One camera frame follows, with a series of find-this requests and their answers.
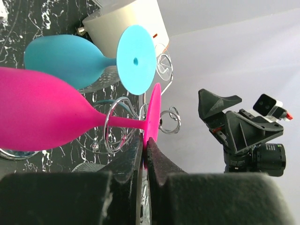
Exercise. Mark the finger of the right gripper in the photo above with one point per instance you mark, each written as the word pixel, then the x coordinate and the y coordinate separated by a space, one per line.
pixel 211 106

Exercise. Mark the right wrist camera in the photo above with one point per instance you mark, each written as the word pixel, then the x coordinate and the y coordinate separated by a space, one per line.
pixel 271 109

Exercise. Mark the chrome wine glass rack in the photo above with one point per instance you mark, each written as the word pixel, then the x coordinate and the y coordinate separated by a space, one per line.
pixel 38 112

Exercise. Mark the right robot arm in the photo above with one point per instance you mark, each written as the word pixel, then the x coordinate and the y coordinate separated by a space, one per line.
pixel 267 157

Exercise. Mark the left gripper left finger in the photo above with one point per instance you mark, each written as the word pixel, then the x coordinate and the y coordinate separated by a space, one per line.
pixel 110 196

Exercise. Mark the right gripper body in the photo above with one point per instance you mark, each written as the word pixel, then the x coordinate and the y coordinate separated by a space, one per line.
pixel 240 132

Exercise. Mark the white cylindrical stool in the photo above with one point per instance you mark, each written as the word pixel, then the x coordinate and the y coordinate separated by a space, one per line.
pixel 106 25

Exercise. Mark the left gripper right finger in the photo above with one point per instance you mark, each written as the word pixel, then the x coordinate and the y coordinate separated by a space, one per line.
pixel 181 198

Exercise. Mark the cyan wine glass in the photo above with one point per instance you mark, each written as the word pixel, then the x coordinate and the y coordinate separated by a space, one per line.
pixel 80 63

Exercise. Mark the pink wine glass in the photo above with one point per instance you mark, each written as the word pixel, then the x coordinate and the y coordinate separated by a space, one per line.
pixel 39 111

